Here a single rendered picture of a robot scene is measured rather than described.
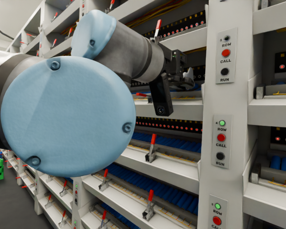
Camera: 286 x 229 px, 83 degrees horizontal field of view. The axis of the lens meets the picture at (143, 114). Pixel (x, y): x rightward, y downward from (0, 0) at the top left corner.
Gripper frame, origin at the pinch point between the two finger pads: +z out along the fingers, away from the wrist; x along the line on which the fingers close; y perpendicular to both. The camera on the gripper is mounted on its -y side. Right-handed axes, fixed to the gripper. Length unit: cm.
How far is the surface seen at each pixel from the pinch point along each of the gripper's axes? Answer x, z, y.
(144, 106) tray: 11.3, -8.1, -6.8
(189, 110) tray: -4.7, -7.8, -7.7
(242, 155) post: -17.8, -8.0, -17.2
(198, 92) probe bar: -5.2, -3.8, -2.4
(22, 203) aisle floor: 149, -10, -97
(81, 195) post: 52, -7, -53
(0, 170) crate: 223, -17, -86
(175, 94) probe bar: 2.5, -3.8, -2.5
